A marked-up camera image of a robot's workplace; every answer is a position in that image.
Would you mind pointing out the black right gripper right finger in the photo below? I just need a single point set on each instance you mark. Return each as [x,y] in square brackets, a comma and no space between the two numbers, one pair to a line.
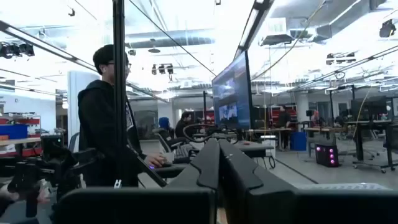
[280,205]

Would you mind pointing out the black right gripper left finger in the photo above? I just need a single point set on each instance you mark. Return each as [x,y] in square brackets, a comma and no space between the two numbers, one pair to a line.
[174,202]

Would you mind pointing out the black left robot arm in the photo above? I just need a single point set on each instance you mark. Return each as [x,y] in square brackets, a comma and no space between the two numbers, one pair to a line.
[62,161]

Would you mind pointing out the grey operator desk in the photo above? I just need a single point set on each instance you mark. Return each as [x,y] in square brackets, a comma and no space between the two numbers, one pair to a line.
[255,147]

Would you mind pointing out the black office desk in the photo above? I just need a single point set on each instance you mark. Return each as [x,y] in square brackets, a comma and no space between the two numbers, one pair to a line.
[359,140]

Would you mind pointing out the black computer mouse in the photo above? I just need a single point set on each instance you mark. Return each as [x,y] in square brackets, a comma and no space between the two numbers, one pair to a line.
[167,165]

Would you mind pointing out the person's hand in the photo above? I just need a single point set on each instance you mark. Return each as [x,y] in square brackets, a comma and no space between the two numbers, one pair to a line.
[155,160]

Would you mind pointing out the grey perforated metal shelf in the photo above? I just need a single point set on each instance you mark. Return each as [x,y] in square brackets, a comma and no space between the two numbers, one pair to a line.
[342,186]

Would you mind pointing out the blue bin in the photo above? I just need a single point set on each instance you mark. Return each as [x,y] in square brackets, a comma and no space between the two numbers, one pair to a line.
[298,141]

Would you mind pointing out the black computer tower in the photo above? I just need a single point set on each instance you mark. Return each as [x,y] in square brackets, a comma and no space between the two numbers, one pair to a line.
[326,155]

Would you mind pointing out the person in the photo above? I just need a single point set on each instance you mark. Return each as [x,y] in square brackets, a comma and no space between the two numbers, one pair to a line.
[183,124]
[283,118]
[96,124]
[164,127]

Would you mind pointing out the wooden work table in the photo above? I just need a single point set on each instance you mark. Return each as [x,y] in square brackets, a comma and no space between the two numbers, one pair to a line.
[267,130]

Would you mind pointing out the black computer monitor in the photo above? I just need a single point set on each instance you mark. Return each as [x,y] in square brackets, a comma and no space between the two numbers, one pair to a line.
[231,93]

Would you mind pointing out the black background monitor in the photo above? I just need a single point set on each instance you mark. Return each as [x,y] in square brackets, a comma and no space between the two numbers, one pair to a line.
[370,107]

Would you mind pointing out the black ceiling track lights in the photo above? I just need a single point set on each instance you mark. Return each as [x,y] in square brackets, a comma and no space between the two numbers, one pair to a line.
[161,69]
[15,49]

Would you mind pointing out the blue storage crate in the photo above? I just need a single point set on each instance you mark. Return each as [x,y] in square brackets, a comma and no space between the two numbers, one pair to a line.
[14,131]

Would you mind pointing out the LED light bar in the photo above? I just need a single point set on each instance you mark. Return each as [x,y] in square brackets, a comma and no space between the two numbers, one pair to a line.
[46,46]
[252,28]

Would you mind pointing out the black aluminium rig frame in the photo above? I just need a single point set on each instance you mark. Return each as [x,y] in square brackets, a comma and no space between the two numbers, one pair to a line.
[119,93]

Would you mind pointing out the silver air duct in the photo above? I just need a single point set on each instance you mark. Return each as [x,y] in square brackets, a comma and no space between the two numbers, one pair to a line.
[174,40]

